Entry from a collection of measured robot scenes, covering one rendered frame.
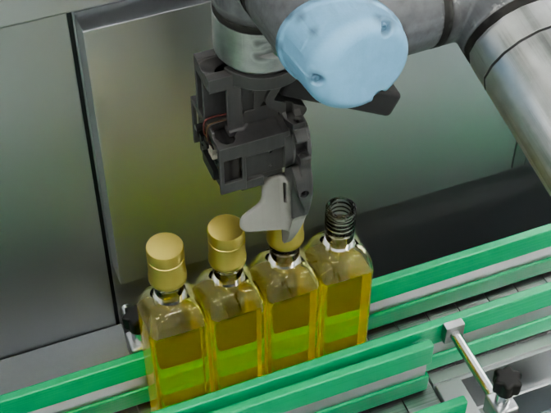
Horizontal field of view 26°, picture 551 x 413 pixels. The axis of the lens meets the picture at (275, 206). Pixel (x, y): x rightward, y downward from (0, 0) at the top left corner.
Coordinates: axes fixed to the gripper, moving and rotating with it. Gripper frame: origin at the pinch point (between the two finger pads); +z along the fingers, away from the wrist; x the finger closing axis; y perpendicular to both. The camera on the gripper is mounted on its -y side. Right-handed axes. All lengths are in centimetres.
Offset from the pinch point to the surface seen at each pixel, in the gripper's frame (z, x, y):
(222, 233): -0.5, 0.6, 6.3
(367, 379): 21.5, 6.4, -6.6
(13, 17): -18.9, -12.7, 19.1
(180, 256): -0.1, 1.4, 10.5
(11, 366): 27.6, -13.6, 26.9
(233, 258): 2.0, 1.7, 5.7
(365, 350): 19.3, 4.3, -7.2
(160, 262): -0.1, 1.5, 12.5
